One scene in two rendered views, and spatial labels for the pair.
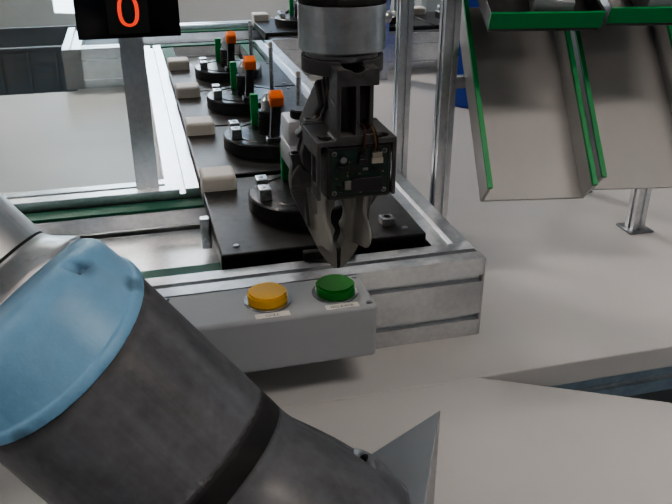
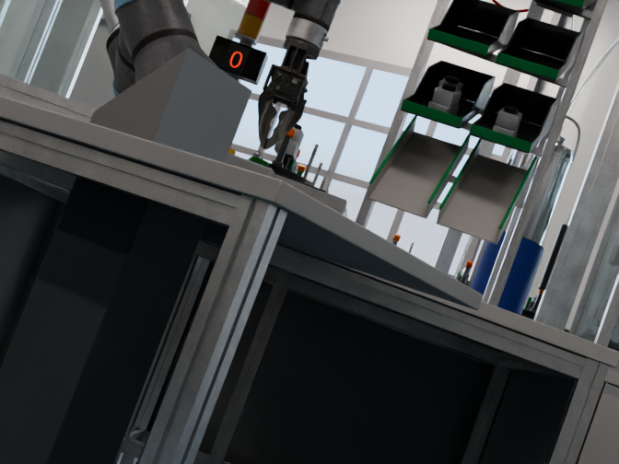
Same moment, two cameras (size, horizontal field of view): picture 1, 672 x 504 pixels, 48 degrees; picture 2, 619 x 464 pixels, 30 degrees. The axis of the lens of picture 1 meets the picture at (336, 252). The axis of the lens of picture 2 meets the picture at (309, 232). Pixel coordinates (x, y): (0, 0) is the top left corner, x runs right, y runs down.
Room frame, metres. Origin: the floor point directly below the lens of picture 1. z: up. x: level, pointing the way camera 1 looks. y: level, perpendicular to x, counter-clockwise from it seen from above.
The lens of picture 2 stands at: (-1.38, -0.86, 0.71)
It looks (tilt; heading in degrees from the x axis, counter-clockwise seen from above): 4 degrees up; 19
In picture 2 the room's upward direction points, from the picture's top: 21 degrees clockwise
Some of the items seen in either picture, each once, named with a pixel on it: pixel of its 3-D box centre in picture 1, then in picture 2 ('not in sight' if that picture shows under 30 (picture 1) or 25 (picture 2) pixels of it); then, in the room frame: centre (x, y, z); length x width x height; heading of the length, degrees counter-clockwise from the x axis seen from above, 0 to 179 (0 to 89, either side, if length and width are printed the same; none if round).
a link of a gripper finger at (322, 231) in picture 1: (326, 232); (263, 122); (0.66, 0.01, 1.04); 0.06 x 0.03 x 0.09; 15
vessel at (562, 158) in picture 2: not in sight; (541, 176); (1.82, -0.34, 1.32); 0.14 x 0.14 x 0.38
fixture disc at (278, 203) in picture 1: (304, 197); (276, 174); (0.90, 0.04, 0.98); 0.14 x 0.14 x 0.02
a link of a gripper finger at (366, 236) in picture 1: (358, 229); (279, 128); (0.67, -0.02, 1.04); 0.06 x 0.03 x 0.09; 15
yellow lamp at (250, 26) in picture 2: not in sight; (250, 28); (0.96, 0.25, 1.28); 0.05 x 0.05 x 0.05
